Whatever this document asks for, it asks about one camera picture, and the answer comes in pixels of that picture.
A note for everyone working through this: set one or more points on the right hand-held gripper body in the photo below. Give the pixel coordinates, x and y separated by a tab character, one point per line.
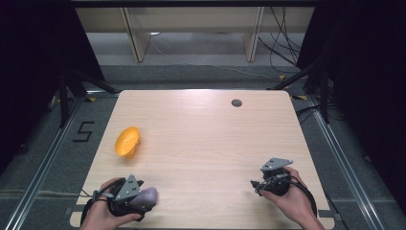
276	179

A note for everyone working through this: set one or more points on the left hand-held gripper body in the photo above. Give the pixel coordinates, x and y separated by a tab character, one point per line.
127	189

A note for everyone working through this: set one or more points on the purple eggplant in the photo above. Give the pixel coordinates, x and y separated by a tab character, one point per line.
146	196

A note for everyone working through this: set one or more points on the person's right hand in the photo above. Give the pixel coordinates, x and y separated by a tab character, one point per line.
293	201

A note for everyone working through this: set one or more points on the person's left hand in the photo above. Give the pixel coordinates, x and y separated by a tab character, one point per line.
102	213

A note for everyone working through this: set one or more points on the orange plastic bowl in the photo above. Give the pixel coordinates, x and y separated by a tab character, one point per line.
127	142

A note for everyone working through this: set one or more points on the black tape floor numeral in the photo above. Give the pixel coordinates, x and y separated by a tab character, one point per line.
83	131

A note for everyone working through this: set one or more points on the grey round table grommet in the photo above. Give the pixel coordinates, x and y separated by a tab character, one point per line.
236	103

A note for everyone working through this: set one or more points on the black metal stand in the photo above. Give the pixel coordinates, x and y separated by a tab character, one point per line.
319	86
68	92

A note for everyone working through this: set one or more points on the black curtain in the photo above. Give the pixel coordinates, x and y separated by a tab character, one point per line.
367	70
35	64

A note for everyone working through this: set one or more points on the metal floor rail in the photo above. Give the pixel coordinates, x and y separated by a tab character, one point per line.
344	166
44	166

